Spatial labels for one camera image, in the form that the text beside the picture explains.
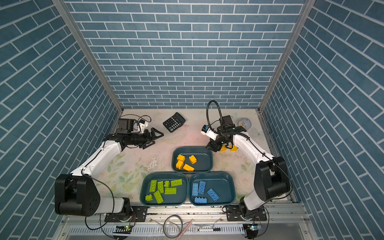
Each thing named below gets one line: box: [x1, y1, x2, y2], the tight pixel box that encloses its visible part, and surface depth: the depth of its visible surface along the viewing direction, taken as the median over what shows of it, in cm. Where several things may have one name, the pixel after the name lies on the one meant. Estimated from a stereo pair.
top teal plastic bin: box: [171, 146, 214, 173], surface depth 93 cm
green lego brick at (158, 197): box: [153, 190, 165, 204], surface depth 79 cm
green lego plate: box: [149, 180, 158, 193], surface depth 84 cm
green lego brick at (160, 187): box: [157, 181, 164, 194], surface depth 83 cm
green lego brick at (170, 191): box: [164, 187, 177, 195], surface depth 82 cm
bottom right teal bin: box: [188, 171, 236, 206], surface depth 82 cm
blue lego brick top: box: [194, 197, 208, 204], surface depth 77 cm
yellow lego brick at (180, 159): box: [176, 154, 186, 164], surface depth 93 cm
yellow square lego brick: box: [175, 158, 186, 170], surface depth 91 cm
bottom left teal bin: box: [139, 172, 189, 207], surface depth 82 cm
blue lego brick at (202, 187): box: [198, 180, 206, 195], surface depth 84 cm
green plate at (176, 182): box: [170, 178, 183, 187], surface depth 85 cm
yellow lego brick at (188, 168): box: [183, 163, 195, 172], surface depth 91 cm
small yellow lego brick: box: [189, 155, 197, 165], surface depth 93 cm
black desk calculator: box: [163, 112, 186, 133], surface depth 113 cm
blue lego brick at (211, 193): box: [207, 188, 220, 202], surface depth 80 cm
